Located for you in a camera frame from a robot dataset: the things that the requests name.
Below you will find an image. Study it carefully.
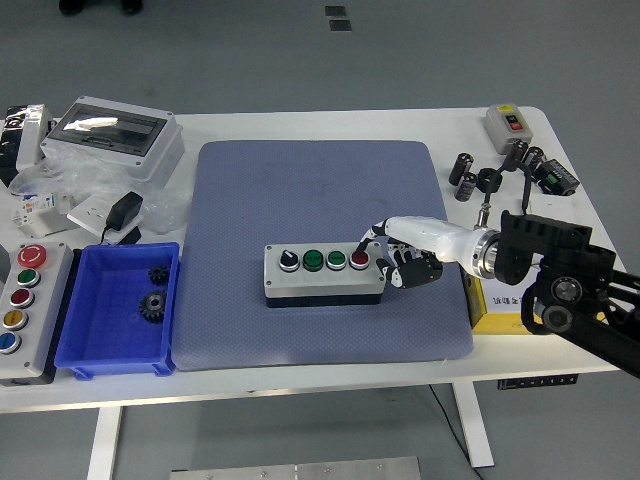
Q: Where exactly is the white circuit breaker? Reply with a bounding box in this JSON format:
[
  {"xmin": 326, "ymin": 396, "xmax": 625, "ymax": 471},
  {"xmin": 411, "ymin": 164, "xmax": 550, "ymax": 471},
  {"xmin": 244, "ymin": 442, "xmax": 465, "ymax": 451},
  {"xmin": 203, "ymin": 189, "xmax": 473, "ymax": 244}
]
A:
[{"xmin": 10, "ymin": 192, "xmax": 76, "ymax": 239}]

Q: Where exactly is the dark cylindrical capacitor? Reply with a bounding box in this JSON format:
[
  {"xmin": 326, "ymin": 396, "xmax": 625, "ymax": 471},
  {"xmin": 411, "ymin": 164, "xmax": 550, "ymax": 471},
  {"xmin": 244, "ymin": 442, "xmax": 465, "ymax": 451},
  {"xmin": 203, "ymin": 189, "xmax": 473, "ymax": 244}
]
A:
[
  {"xmin": 454, "ymin": 171, "xmax": 479, "ymax": 203},
  {"xmin": 502, "ymin": 138, "xmax": 530, "ymax": 173},
  {"xmin": 520, "ymin": 145, "xmax": 546, "ymax": 176},
  {"xmin": 448, "ymin": 152, "xmax": 475, "ymax": 187}
]

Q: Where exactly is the black module with green terminal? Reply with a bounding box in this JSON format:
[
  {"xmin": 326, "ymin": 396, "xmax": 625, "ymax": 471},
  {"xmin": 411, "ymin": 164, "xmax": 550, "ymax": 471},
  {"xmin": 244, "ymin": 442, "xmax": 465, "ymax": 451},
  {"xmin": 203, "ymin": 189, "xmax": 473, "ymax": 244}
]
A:
[{"xmin": 532, "ymin": 158, "xmax": 581, "ymax": 197}]

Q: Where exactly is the black hex nut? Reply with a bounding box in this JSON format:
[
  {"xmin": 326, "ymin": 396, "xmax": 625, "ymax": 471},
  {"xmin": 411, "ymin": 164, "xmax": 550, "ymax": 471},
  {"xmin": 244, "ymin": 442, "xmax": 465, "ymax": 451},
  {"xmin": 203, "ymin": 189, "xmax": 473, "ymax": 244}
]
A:
[{"xmin": 476, "ymin": 167, "xmax": 504, "ymax": 194}]

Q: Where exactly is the white table leg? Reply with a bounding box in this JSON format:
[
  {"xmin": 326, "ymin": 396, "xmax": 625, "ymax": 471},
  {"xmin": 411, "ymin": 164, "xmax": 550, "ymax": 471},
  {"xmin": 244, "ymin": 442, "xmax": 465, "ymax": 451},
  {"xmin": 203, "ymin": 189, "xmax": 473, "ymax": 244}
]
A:
[
  {"xmin": 452, "ymin": 382, "xmax": 496, "ymax": 469},
  {"xmin": 85, "ymin": 405, "xmax": 124, "ymax": 480}
]

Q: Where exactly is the grey five-button control station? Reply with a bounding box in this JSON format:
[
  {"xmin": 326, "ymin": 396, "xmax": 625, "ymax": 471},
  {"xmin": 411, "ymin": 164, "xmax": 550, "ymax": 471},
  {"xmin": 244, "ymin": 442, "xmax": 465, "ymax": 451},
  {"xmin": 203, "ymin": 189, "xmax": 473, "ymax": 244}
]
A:
[{"xmin": 0, "ymin": 241, "xmax": 76, "ymax": 386}]

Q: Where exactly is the grey enclosure with clear lid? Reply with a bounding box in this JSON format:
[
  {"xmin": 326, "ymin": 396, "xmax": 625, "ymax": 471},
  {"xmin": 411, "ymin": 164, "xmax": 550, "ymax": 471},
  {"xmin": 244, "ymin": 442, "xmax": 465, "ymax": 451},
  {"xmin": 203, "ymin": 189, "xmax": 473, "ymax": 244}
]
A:
[{"xmin": 39, "ymin": 94, "xmax": 186, "ymax": 190}]

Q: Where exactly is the grey four-button control box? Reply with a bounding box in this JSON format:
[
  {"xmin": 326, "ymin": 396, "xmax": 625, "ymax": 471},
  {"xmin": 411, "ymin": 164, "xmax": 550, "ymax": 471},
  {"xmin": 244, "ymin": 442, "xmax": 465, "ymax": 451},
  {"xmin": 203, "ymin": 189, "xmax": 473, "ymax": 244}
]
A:
[{"xmin": 263, "ymin": 242, "xmax": 387, "ymax": 309}]

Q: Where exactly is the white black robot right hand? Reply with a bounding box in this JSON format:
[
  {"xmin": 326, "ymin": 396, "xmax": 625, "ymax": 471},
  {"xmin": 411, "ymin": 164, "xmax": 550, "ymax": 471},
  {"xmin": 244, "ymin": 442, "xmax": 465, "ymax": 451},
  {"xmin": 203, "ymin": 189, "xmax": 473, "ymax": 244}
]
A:
[{"xmin": 353, "ymin": 215, "xmax": 481, "ymax": 291}]

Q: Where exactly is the black shiny foil packet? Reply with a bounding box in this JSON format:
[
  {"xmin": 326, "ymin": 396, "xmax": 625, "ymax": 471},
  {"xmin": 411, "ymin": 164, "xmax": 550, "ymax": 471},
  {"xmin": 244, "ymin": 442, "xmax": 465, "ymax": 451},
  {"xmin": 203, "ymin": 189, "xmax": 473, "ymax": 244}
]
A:
[{"xmin": 0, "ymin": 105, "xmax": 26, "ymax": 187}]

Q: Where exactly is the grey metal plate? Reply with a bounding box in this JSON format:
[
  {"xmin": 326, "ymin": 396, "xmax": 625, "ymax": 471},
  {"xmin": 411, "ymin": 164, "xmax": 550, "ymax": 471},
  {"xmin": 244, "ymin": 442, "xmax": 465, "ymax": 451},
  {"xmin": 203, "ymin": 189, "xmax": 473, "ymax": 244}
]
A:
[{"xmin": 169, "ymin": 455, "xmax": 421, "ymax": 480}]

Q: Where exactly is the black table control panel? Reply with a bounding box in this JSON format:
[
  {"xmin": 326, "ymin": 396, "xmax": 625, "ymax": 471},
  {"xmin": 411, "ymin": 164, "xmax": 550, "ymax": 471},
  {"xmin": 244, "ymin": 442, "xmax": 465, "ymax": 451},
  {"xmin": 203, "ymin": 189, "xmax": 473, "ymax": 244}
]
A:
[{"xmin": 497, "ymin": 373, "xmax": 580, "ymax": 390}]

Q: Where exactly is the large black bevel gear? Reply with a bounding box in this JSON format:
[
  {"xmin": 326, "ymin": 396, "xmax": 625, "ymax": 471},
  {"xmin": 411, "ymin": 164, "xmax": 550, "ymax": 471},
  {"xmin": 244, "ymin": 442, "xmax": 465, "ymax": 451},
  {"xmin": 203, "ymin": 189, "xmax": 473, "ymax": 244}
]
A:
[{"xmin": 138, "ymin": 288, "xmax": 169, "ymax": 325}]

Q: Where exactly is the blue plastic bin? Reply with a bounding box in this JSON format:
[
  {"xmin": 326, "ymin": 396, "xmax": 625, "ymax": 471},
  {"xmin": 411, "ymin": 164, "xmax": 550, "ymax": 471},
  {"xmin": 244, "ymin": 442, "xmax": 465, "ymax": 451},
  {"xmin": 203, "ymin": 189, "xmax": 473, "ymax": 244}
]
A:
[{"xmin": 53, "ymin": 241, "xmax": 182, "ymax": 381}]

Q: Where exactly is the blue-grey rubber mat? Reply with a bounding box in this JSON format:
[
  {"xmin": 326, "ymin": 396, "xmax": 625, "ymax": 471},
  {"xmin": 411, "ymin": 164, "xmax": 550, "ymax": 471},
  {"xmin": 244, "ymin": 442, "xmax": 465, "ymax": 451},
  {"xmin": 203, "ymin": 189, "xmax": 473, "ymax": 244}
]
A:
[{"xmin": 172, "ymin": 139, "xmax": 475, "ymax": 372}]

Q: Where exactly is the white and yellow cardboard box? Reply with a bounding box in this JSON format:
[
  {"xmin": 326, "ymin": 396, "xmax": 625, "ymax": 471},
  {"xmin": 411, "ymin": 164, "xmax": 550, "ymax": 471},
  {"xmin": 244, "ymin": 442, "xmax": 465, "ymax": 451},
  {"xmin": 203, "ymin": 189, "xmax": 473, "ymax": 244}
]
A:
[{"xmin": 462, "ymin": 272, "xmax": 546, "ymax": 336}]

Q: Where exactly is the white wall socket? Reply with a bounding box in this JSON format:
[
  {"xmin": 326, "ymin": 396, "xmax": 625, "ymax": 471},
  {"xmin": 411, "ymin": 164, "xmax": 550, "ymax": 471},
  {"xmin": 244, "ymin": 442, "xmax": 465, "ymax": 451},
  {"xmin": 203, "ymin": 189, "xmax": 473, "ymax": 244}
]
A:
[{"xmin": 66, "ymin": 193, "xmax": 121, "ymax": 236}]

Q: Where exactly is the grey two-button switch box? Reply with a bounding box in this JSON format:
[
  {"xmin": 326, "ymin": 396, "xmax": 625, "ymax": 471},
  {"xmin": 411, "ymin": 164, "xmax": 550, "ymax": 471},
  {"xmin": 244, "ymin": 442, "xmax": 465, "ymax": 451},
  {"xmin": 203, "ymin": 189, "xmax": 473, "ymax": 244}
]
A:
[{"xmin": 483, "ymin": 103, "xmax": 536, "ymax": 156}]

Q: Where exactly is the black power adapter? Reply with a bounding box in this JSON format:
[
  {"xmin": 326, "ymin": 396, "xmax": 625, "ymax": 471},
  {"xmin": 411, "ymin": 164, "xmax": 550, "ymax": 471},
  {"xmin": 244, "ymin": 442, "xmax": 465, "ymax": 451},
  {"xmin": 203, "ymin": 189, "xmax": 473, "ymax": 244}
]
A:
[{"xmin": 99, "ymin": 190, "xmax": 145, "ymax": 246}]

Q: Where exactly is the thin black floor cable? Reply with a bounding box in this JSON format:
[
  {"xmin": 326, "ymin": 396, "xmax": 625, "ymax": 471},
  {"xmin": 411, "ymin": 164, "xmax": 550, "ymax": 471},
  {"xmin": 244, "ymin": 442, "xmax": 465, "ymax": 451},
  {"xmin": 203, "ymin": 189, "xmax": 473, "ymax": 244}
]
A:
[{"xmin": 428, "ymin": 384, "xmax": 485, "ymax": 480}]

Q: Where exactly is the clear plastic bag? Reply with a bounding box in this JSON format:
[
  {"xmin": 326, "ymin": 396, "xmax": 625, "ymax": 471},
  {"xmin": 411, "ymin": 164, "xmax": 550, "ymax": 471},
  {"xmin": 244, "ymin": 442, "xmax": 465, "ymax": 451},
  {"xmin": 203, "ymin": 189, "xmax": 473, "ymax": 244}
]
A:
[{"xmin": 9, "ymin": 147, "xmax": 194, "ymax": 236}]

